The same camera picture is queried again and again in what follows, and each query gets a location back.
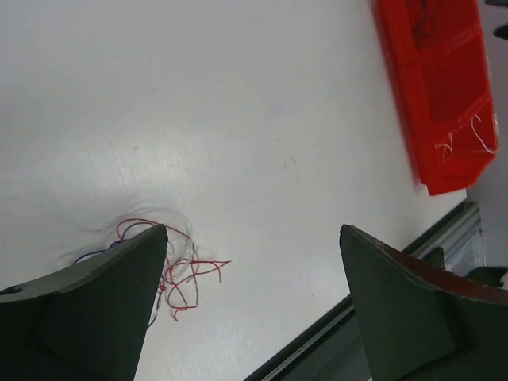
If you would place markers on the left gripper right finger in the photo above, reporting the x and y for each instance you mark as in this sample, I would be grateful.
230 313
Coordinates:
419 322

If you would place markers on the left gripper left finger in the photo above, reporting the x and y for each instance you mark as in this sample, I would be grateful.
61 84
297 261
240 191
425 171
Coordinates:
87 321

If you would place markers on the red plastic compartment bin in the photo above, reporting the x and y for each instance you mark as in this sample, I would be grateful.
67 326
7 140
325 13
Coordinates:
438 66

